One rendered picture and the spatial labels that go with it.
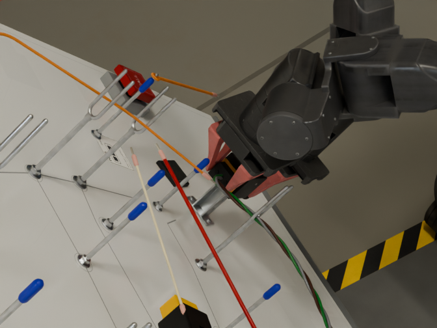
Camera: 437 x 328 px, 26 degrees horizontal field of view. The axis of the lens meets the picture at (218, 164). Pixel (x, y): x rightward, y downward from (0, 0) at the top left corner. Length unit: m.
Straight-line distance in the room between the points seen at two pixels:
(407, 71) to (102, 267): 0.35
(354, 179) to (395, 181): 0.11
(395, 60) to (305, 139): 0.12
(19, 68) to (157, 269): 0.29
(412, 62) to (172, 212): 0.35
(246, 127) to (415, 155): 1.56
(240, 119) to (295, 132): 0.13
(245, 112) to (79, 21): 1.82
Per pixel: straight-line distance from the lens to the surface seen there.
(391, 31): 1.19
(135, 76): 1.27
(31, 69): 1.13
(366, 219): 2.45
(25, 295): 0.66
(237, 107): 1.07
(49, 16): 2.86
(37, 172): 0.94
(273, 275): 1.25
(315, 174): 1.22
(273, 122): 0.94
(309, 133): 0.94
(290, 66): 0.99
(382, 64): 0.96
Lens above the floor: 2.12
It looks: 58 degrees down
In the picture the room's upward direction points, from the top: straight up
